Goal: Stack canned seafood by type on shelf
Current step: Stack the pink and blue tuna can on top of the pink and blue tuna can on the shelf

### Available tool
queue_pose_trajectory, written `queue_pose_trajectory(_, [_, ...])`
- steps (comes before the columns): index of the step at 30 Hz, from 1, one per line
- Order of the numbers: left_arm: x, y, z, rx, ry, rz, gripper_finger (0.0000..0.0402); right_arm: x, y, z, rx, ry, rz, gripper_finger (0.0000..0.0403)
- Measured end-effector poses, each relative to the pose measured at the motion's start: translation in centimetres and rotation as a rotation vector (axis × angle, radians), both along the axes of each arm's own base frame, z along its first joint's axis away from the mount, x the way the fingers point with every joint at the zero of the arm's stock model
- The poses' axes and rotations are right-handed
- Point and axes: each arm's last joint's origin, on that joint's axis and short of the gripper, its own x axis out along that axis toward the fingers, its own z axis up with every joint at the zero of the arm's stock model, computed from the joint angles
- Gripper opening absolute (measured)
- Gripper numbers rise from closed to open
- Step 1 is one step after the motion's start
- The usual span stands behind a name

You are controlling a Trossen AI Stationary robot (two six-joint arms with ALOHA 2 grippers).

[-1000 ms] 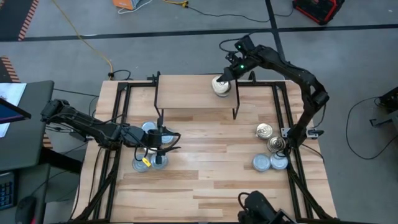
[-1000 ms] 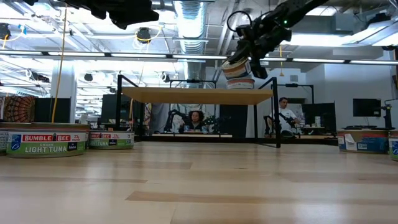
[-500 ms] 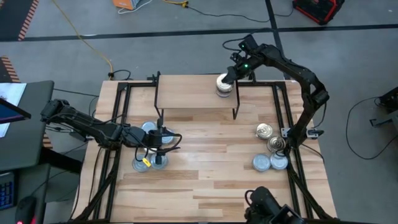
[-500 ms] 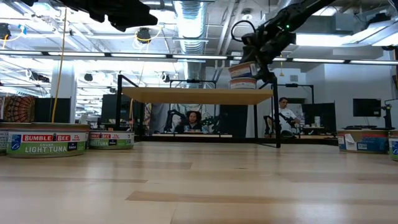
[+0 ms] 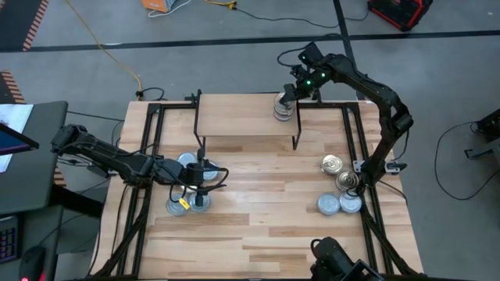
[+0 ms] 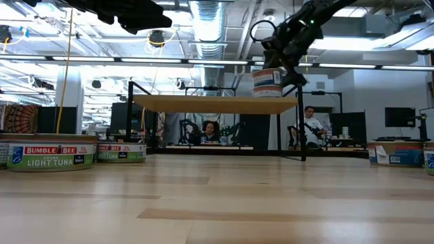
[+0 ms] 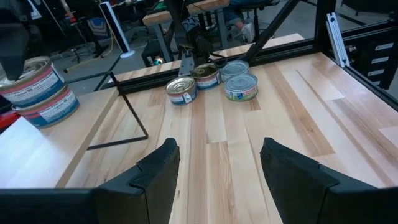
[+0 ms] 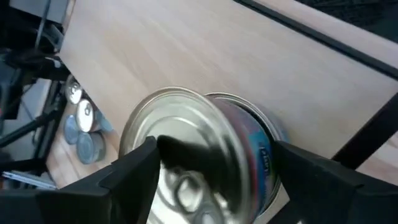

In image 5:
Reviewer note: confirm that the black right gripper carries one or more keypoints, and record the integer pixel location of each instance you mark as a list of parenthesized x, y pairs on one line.
[(305, 84)]

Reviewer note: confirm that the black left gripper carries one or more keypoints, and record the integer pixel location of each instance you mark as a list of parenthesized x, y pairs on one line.
[(194, 173)]

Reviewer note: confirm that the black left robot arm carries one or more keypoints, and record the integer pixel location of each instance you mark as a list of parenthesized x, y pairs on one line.
[(101, 154)]

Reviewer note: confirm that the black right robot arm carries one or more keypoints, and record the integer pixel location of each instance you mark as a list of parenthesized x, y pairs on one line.
[(375, 89)]

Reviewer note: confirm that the wooden shelf with black legs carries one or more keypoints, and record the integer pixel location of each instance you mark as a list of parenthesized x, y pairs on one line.
[(242, 115)]

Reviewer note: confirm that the black table clamp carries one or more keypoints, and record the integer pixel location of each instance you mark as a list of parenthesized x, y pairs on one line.
[(317, 97), (194, 97)]

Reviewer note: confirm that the black desk support bar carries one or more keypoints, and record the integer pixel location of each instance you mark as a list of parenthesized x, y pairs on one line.
[(78, 201)]

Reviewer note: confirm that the red and black case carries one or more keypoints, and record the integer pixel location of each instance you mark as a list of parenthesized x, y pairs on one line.
[(398, 13)]

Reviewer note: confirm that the bulky black device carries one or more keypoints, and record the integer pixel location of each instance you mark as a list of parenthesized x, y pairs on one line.
[(332, 257)]

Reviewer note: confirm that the orange box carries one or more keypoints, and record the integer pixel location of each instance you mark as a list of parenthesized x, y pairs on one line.
[(156, 4)]

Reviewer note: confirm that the grey lower desk surface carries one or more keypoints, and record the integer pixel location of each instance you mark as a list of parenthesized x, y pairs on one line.
[(47, 230)]

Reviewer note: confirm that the tablet with blue screen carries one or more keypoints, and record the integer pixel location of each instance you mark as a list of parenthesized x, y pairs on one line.
[(13, 142)]

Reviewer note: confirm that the white paper sheet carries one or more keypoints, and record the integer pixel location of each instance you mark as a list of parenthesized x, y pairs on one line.
[(17, 115)]

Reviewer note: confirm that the black computer keyboard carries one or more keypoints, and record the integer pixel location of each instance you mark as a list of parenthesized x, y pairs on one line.
[(8, 244)]

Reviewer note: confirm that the black floor equipment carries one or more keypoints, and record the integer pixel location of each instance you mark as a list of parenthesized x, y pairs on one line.
[(490, 125)]

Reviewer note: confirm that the black orange striped floor mat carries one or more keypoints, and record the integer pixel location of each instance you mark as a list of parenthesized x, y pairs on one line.
[(6, 91), (15, 23)]

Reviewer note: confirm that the black metal table frame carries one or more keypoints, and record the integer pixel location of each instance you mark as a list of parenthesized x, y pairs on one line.
[(153, 106)]

